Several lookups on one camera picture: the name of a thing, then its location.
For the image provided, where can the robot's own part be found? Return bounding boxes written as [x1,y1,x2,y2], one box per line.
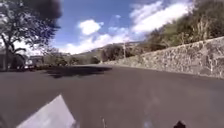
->
[173,120,187,128]

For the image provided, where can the large dark tree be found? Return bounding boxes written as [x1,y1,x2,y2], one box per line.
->
[0,0,64,72]

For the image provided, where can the grey stone wall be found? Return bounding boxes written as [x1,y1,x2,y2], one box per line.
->
[101,35,224,80]

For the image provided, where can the grey asphalt road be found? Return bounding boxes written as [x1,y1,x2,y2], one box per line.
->
[0,63,224,128]

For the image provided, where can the trees and bushes on slope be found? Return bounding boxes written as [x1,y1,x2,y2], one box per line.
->
[99,0,224,63]

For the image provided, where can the low building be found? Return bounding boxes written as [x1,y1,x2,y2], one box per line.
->
[25,55,46,70]

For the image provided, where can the pole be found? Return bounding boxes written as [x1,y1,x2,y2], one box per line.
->
[122,41,127,60]

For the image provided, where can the distant green hillside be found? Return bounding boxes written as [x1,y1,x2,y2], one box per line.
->
[65,41,141,66]

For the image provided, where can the row of low bushes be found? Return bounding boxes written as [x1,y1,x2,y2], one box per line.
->
[42,52,101,68]

